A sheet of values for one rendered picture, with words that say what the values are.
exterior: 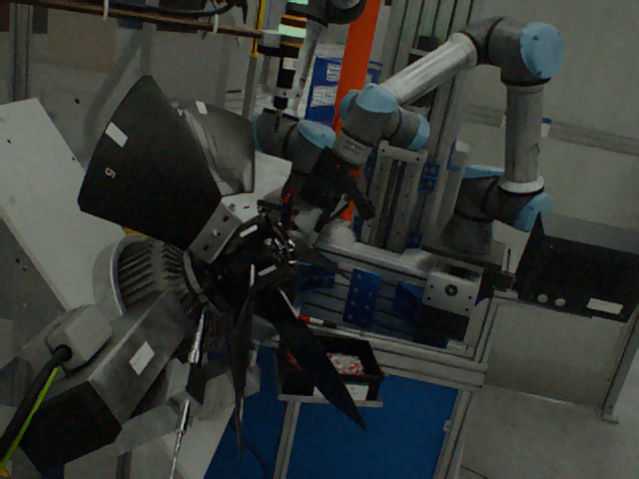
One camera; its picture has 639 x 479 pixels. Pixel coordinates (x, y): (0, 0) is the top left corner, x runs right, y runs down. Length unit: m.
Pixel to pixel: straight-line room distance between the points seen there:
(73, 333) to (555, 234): 1.03
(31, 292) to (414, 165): 1.16
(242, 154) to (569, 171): 2.04
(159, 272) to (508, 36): 0.96
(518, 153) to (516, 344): 1.74
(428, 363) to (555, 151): 1.58
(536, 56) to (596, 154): 1.54
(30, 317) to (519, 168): 1.16
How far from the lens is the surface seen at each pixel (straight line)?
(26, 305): 1.22
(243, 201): 1.19
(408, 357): 1.68
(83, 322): 0.94
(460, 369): 1.69
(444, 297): 1.80
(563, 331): 3.33
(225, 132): 1.29
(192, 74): 5.79
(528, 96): 1.66
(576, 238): 1.55
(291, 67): 1.14
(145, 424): 0.97
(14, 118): 1.22
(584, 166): 3.09
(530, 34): 1.60
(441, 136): 2.03
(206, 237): 1.06
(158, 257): 1.12
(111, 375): 0.89
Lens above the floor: 1.61
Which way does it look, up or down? 20 degrees down
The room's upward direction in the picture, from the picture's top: 11 degrees clockwise
